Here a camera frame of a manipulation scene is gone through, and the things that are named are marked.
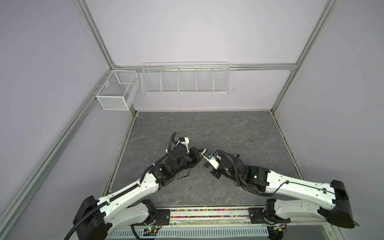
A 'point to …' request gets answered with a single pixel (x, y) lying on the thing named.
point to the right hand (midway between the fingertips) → (208, 158)
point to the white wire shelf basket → (186, 78)
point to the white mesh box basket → (117, 92)
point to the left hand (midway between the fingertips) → (208, 152)
